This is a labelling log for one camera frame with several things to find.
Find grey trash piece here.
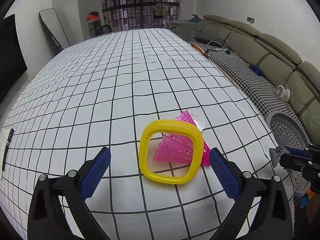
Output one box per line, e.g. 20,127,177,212
269,146,290,167

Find pink plastic mesh basket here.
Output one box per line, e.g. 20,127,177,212
153,110,196,164

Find grey perforated trash basket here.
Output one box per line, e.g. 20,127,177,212
265,111,311,199

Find houndstooth sofa cover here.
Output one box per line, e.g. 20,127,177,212
166,21,313,145

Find white small fan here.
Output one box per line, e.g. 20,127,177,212
276,85,291,102

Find olive green sofa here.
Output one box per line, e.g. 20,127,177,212
194,15,319,135

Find black pen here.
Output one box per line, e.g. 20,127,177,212
2,128,14,171

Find blue cloth on sofa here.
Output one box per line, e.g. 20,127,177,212
249,65,263,76

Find clear round plastic lid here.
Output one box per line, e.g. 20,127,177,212
189,112,205,131

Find dark green pillow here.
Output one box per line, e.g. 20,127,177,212
194,33,226,47

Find black television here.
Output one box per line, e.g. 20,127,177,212
0,14,28,102

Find houndstooth storage basket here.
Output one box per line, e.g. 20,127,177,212
166,21,197,42

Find yellow square plastic ring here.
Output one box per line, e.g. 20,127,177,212
139,119,205,185

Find white charging cable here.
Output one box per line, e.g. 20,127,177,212
206,24,245,54

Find wall power socket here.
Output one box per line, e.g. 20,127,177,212
247,16,255,23

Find leaning wall mirror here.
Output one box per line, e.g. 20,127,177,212
39,8,71,53

